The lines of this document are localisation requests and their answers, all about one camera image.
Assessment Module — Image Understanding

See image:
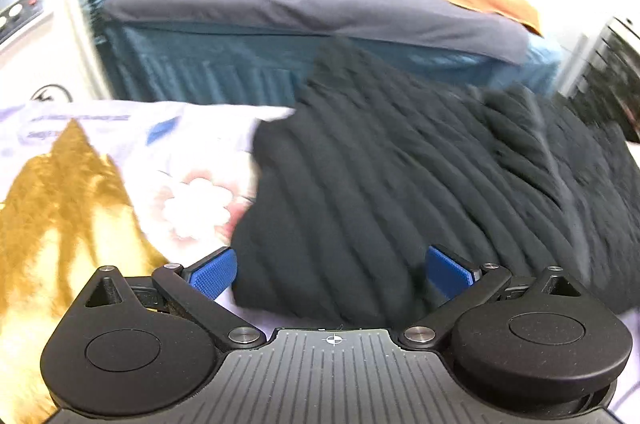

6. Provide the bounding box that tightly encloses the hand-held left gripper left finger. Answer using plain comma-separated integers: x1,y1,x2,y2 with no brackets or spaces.
82,247,266,351

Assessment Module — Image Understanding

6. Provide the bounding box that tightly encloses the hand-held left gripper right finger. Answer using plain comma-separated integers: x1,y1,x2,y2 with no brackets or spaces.
402,244,584,351

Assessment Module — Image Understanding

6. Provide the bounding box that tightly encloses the black knitted sweater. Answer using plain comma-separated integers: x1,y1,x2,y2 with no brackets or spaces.
232,36,640,331

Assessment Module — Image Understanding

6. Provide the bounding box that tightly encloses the white printed bed sheet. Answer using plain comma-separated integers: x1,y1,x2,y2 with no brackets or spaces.
0,99,297,311

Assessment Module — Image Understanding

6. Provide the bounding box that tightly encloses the teal bed skirt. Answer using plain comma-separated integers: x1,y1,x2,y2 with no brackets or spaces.
94,21,565,108

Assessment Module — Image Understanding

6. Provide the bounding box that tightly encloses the white storage rack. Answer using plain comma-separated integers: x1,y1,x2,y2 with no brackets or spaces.
557,16,640,141

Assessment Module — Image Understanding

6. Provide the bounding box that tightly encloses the orange cloth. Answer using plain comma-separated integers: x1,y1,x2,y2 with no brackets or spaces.
443,0,545,38

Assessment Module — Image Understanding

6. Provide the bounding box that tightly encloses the white bed frame post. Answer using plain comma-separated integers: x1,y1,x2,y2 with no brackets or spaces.
42,0,119,103

